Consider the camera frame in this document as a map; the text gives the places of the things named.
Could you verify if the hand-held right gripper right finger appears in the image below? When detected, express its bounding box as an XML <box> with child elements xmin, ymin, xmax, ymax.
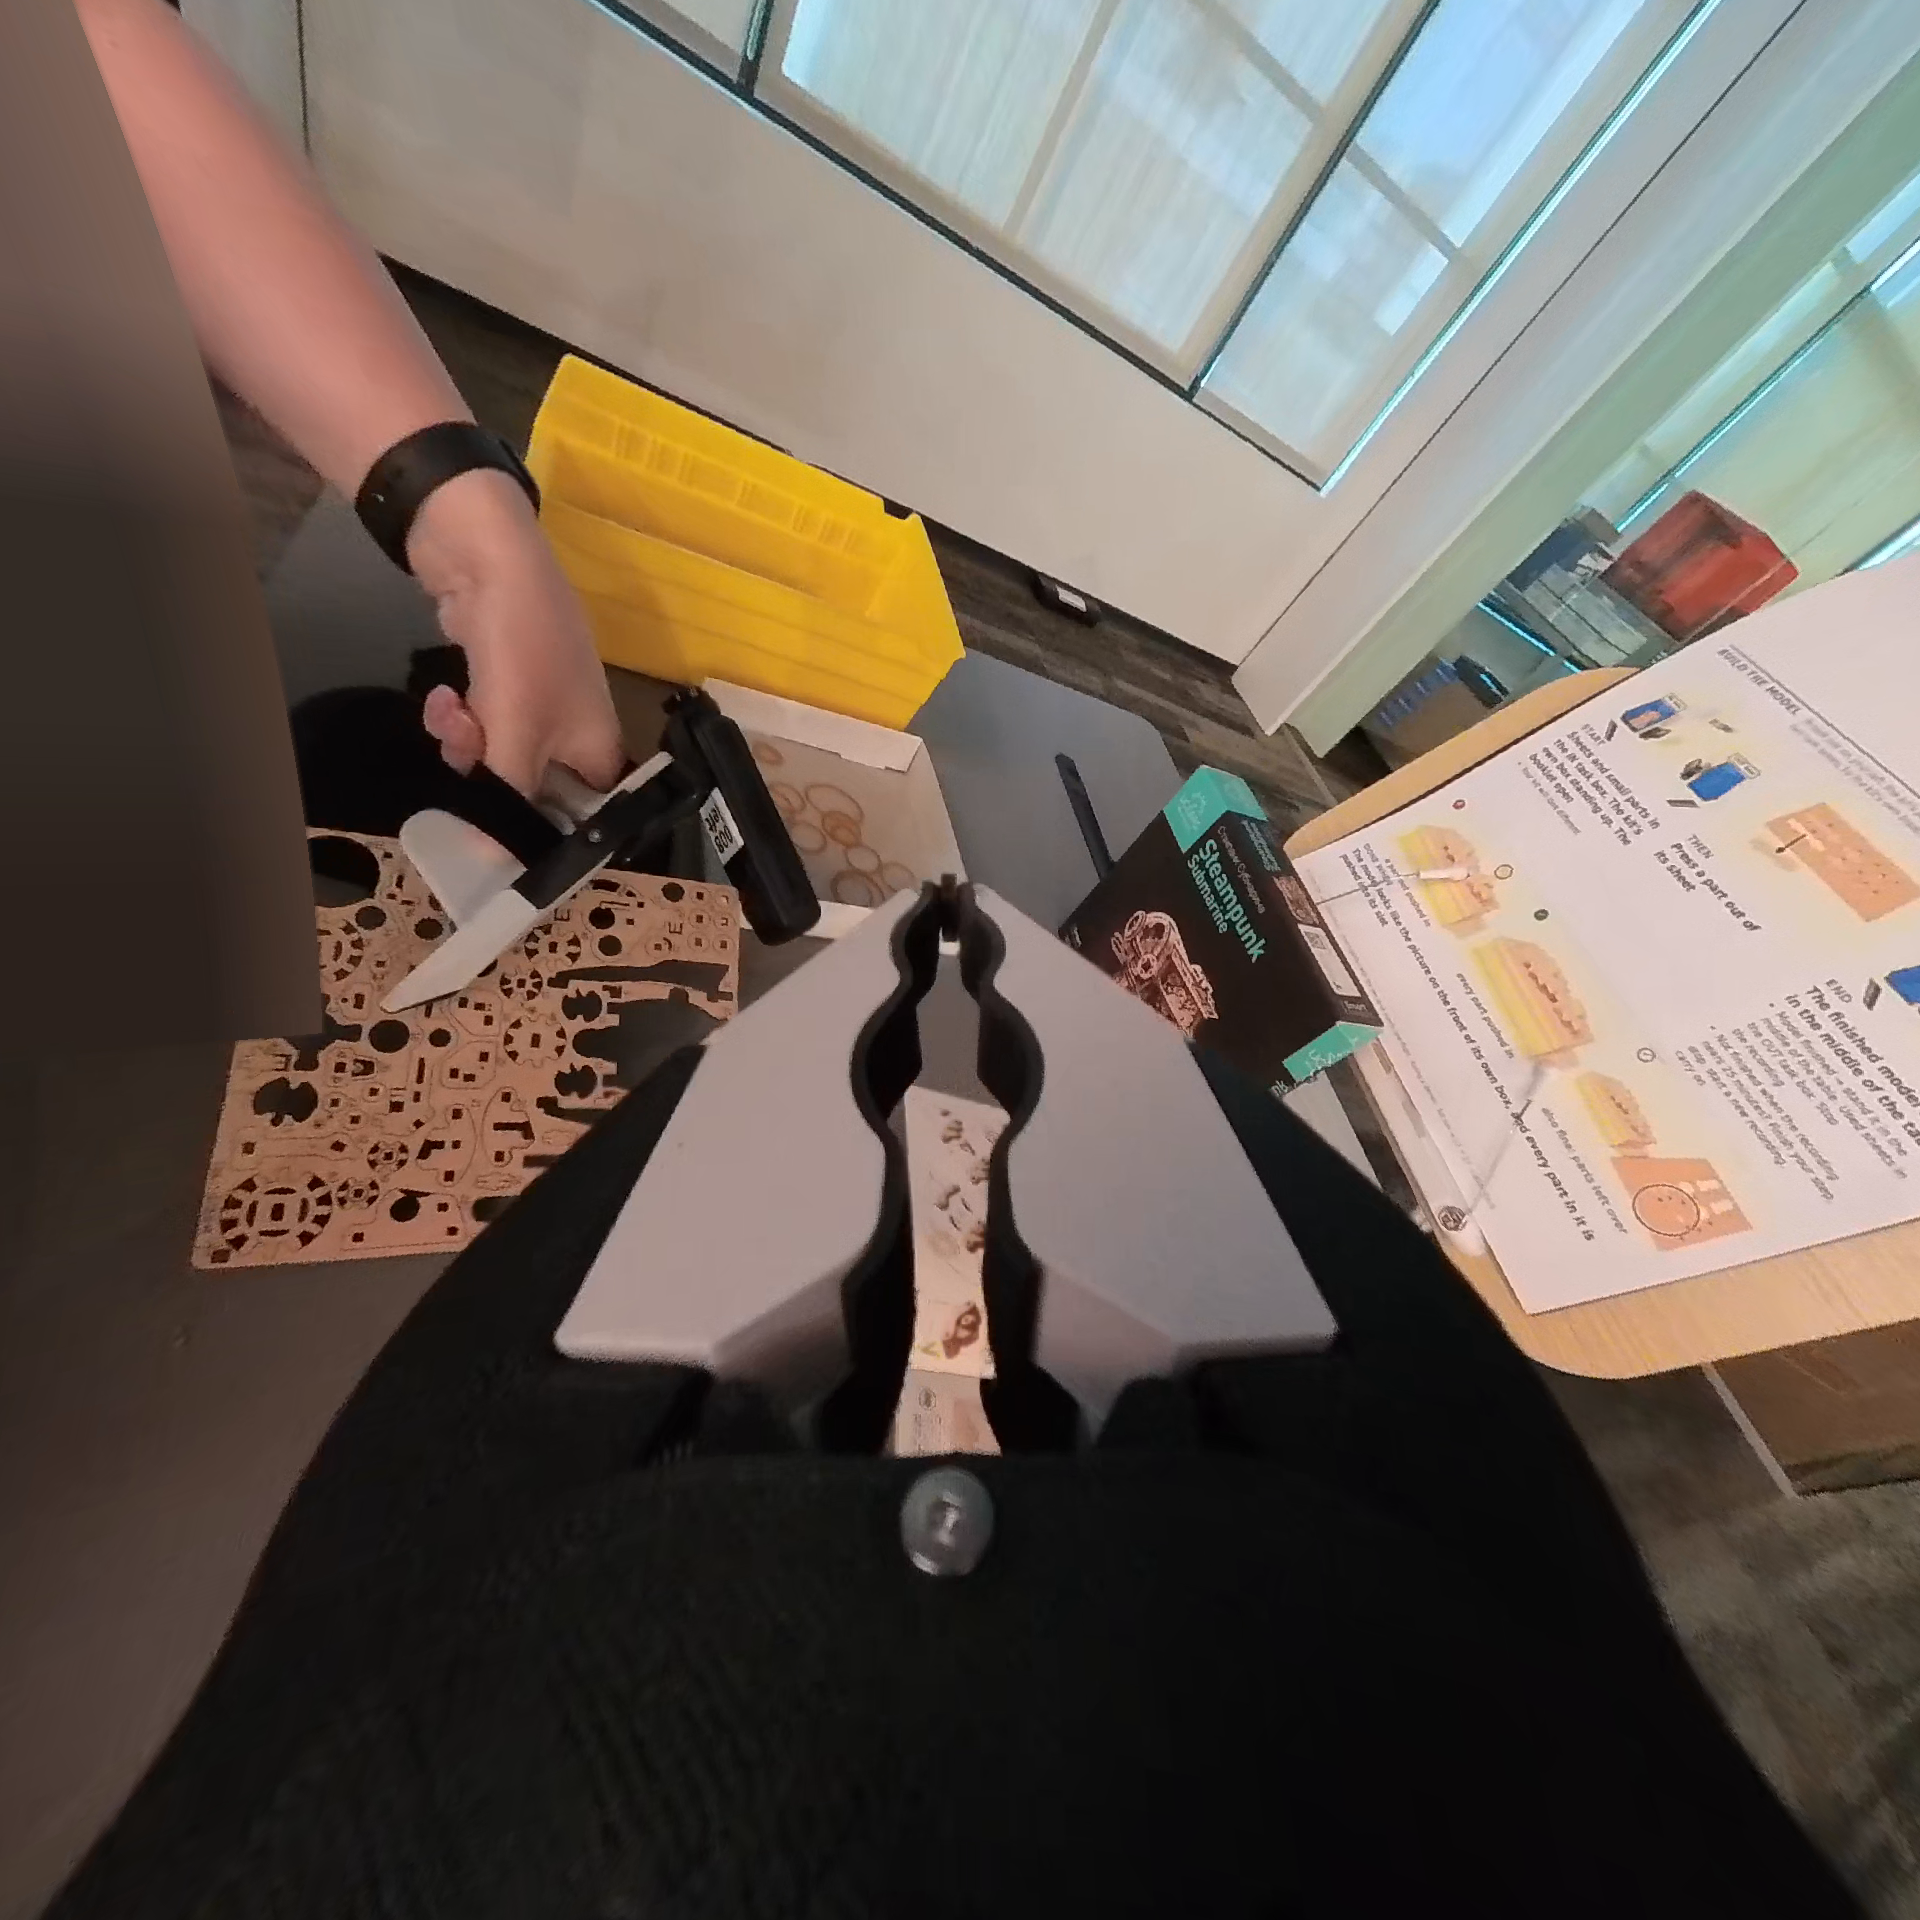
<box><xmin>936</xmin><ymin>881</ymin><xmax>1338</xmax><ymax>1448</ymax></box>

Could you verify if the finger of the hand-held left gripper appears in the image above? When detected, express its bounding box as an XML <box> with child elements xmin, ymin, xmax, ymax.
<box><xmin>382</xmin><ymin>809</ymin><xmax>706</xmax><ymax>1015</ymax></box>
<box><xmin>397</xmin><ymin>753</ymin><xmax>677</xmax><ymax>917</ymax></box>

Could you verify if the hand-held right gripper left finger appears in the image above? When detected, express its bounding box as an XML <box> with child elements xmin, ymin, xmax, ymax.
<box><xmin>550</xmin><ymin>881</ymin><xmax>940</xmax><ymax>1448</ymax></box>

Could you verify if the person's left forearm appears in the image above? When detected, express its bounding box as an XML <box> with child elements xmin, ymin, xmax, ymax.
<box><xmin>70</xmin><ymin>0</ymin><xmax>479</xmax><ymax>504</ymax></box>

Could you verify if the person's left hand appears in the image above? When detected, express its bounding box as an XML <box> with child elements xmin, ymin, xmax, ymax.
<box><xmin>406</xmin><ymin>487</ymin><xmax>632</xmax><ymax>792</ymax></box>

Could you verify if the pile of tan rubber bands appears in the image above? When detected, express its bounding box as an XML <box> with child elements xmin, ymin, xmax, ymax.
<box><xmin>749</xmin><ymin>735</ymin><xmax>916</xmax><ymax>888</ymax></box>

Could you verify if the white cardboard box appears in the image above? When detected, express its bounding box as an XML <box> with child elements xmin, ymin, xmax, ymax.
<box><xmin>702</xmin><ymin>678</ymin><xmax>968</xmax><ymax>940</ymax></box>

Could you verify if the assembly instruction booklet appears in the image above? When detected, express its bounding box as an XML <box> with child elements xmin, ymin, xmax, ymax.
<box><xmin>895</xmin><ymin>1087</ymin><xmax>1004</xmax><ymax>1456</ymax></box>

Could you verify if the black and teal product box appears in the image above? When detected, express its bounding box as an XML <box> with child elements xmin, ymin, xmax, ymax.
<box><xmin>1055</xmin><ymin>765</ymin><xmax>1384</xmax><ymax>1100</ymax></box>

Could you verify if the yellow plastic bin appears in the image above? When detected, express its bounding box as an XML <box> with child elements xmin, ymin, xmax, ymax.
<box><xmin>526</xmin><ymin>353</ymin><xmax>966</xmax><ymax>732</ymax></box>

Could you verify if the grey rounded panel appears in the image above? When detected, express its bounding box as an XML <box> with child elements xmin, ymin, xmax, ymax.
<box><xmin>908</xmin><ymin>651</ymin><xmax>1186</xmax><ymax>910</ymax></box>

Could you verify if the black rod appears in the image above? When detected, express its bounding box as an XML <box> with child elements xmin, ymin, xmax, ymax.
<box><xmin>1053</xmin><ymin>753</ymin><xmax>1119</xmax><ymax>879</ymax></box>

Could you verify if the black wristband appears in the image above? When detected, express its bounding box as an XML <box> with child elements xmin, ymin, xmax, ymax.
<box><xmin>354</xmin><ymin>422</ymin><xmax>542</xmax><ymax>575</ymax></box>

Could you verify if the light wooden side table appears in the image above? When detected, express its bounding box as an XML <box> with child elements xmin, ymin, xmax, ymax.
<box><xmin>1282</xmin><ymin>667</ymin><xmax>1920</xmax><ymax>1383</ymax></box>

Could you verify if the printed instruction sheet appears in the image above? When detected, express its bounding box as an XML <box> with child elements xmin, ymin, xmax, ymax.
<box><xmin>1289</xmin><ymin>563</ymin><xmax>1920</xmax><ymax>1313</ymax></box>

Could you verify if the large window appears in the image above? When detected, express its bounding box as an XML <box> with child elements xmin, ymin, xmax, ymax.
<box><xmin>598</xmin><ymin>0</ymin><xmax>1920</xmax><ymax>495</ymax></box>

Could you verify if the red translucent crate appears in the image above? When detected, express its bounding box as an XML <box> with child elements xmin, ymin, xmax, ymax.
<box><xmin>1597</xmin><ymin>489</ymin><xmax>1798</xmax><ymax>640</ymax></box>

